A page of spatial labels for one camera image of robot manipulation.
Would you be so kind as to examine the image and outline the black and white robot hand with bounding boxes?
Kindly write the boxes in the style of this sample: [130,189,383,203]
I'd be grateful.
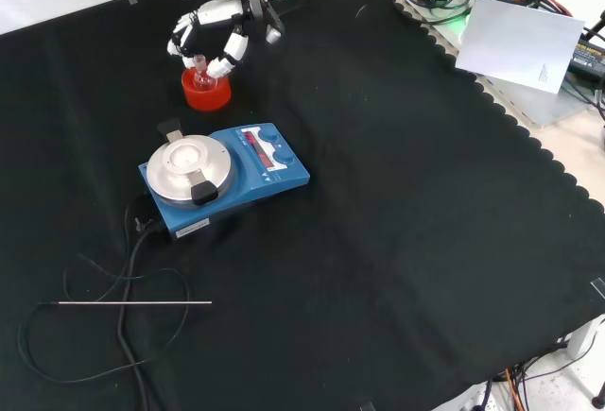
[166,0,285,77]

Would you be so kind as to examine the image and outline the clear round-bottom flask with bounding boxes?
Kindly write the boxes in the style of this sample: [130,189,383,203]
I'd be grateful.
[192,54,217,93]

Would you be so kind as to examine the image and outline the blue heater base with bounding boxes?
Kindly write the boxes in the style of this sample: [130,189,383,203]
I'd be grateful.
[138,122,311,244]

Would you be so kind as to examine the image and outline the black cloth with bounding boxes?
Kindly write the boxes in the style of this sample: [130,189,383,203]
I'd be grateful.
[0,0,605,411]

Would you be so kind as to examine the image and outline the pale board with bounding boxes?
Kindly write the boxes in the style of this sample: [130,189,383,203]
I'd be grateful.
[456,0,586,95]

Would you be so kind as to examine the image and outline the thin metal probe rod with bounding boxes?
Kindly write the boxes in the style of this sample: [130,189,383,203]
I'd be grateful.
[57,300,213,306]

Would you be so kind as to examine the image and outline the black power adapter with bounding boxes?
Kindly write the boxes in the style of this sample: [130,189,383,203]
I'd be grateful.
[566,37,605,84]

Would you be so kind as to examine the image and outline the white power strip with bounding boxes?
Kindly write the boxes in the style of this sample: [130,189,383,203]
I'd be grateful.
[465,382,497,411]

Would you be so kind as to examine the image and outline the white table leg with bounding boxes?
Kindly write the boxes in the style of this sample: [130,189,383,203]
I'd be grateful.
[566,318,605,360]

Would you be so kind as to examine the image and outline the red flask support ring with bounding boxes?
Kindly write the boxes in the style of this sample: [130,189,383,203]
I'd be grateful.
[181,63,233,112]

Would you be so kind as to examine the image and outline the silver heating block black handles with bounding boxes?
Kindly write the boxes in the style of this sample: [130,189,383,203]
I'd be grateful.
[146,117,233,207]

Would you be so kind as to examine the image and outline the thin black probe cable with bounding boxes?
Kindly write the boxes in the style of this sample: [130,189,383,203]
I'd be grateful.
[17,252,191,385]

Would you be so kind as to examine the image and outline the grey metal base plate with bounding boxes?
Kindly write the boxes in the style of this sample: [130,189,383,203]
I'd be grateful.
[394,0,596,127]

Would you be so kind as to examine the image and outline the thick black power cable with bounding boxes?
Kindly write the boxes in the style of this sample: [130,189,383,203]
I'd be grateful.
[117,219,166,411]

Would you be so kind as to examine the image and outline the cable bundle under table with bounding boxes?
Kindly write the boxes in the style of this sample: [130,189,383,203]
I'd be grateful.
[491,344,605,411]

